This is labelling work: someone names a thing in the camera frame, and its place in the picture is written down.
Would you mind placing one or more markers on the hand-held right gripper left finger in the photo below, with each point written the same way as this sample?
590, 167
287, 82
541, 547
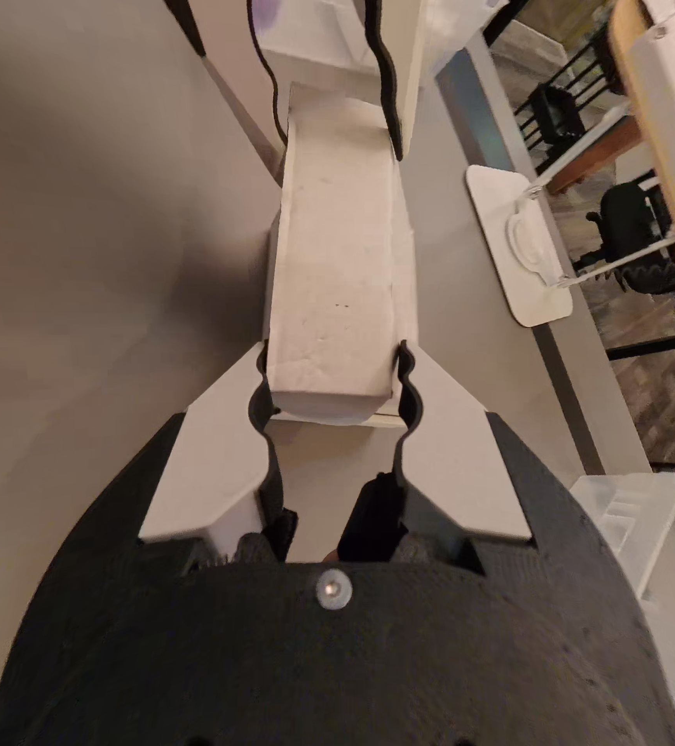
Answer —
209, 466

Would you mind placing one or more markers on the clear plastic container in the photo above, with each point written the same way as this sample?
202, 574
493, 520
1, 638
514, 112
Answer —
652, 524

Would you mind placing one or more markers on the white cardboard box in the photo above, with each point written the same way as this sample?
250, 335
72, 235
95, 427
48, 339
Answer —
337, 262

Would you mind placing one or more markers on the white stand base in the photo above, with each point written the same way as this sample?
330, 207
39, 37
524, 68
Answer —
500, 280

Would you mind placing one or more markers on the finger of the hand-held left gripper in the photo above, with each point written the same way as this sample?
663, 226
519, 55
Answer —
226, 35
407, 46

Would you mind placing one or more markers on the black metal rack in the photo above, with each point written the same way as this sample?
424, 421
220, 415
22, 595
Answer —
556, 113

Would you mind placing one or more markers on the light wooden board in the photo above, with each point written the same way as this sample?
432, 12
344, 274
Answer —
618, 52

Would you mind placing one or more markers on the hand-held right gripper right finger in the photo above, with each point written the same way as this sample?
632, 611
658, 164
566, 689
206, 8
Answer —
459, 466

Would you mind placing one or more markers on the black office chair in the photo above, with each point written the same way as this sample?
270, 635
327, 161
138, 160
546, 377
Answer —
623, 210

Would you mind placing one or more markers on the brown wooden table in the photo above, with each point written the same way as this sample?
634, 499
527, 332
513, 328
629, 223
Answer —
599, 154

